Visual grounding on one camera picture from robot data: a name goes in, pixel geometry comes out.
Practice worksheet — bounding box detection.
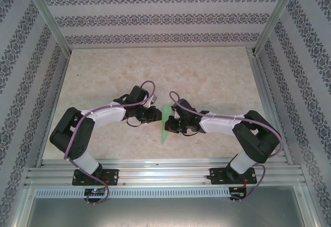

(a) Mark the aluminium frame post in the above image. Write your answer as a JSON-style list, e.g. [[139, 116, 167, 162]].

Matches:
[[22, 0, 72, 54], [254, 0, 302, 56]]

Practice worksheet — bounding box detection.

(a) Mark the aluminium mounting rail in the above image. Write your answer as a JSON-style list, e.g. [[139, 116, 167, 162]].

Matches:
[[24, 159, 307, 186]]

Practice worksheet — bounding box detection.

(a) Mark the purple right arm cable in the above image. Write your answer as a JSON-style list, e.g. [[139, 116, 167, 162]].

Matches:
[[169, 90, 282, 204]]

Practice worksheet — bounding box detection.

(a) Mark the grey metal sheet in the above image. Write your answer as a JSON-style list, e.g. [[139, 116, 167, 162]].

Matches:
[[25, 197, 311, 227]]

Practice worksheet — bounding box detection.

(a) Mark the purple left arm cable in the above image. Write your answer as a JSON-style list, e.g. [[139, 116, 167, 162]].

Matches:
[[63, 81, 157, 206]]

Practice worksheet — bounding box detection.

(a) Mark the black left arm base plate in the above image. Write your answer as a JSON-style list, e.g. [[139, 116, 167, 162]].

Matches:
[[73, 169, 120, 187]]

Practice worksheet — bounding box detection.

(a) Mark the slotted grey cable duct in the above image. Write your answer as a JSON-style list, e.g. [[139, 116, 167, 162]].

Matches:
[[35, 187, 231, 199]]

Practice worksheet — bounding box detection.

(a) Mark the light green cloth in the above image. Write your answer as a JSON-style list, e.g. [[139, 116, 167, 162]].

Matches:
[[159, 104, 173, 145]]

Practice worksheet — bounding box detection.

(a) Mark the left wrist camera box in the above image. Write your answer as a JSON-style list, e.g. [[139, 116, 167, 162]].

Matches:
[[147, 95, 159, 108]]

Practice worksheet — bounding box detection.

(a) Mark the aluminium side rail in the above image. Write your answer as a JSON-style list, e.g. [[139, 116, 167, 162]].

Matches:
[[247, 48, 294, 164], [36, 52, 71, 167]]

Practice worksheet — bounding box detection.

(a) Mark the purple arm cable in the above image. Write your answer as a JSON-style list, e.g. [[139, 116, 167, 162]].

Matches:
[[169, 90, 282, 204], [63, 81, 157, 206]]

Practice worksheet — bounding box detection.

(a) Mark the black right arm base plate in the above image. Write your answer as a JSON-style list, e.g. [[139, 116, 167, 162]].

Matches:
[[209, 167, 258, 186]]

